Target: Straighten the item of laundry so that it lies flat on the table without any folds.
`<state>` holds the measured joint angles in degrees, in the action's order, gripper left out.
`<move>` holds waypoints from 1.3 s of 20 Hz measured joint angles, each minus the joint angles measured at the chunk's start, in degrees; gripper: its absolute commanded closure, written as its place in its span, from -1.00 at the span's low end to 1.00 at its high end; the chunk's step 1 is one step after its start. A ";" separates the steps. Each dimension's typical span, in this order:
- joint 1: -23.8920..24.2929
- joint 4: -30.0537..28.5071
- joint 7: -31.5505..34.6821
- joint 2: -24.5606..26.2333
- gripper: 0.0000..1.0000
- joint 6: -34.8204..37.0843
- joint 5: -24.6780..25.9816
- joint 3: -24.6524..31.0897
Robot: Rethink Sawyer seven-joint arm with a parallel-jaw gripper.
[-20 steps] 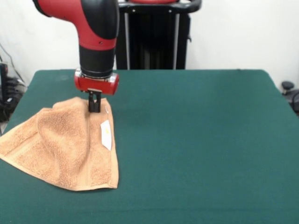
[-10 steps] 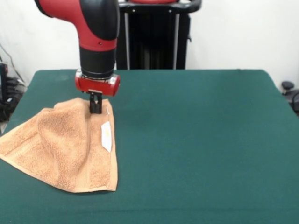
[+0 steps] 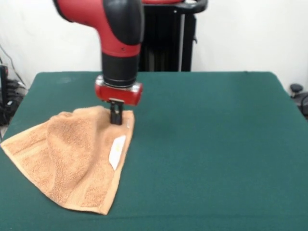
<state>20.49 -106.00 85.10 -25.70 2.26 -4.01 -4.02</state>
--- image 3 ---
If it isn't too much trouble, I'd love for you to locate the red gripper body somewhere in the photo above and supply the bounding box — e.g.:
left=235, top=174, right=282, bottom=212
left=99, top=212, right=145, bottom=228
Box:
left=94, top=75, right=144, bottom=106

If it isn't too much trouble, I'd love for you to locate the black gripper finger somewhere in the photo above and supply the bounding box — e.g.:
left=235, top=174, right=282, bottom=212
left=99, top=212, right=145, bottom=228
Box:
left=110, top=101, right=118, bottom=125
left=115, top=103, right=124, bottom=126

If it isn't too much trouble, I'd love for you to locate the tan terry towel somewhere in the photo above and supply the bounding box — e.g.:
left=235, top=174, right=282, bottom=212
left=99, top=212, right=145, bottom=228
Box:
left=0, top=105, right=135, bottom=216

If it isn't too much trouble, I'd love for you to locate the dark green table cloth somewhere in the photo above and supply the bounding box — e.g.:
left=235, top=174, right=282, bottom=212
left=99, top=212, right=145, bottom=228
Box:
left=0, top=71, right=308, bottom=231

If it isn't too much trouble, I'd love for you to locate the black box with red light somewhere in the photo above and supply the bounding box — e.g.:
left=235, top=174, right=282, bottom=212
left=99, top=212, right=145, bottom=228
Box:
left=0, top=64, right=10, bottom=108

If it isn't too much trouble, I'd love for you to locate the black chair base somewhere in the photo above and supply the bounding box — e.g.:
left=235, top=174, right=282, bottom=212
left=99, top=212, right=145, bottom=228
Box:
left=289, top=83, right=308, bottom=121

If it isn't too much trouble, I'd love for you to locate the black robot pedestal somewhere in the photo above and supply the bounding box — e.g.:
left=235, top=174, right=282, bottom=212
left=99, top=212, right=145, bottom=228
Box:
left=138, top=0, right=208, bottom=72

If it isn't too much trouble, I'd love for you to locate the black cable bundle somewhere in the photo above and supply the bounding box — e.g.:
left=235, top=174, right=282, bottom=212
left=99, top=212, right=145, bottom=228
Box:
left=0, top=79, right=28, bottom=127

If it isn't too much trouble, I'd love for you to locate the grey wall cable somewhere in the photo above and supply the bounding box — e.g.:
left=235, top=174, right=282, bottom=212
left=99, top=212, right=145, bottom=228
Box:
left=0, top=43, right=26, bottom=87

